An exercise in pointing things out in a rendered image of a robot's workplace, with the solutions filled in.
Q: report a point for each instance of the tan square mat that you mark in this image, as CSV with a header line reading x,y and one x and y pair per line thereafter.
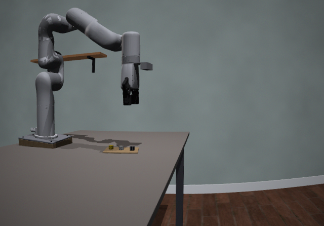
x,y
117,151

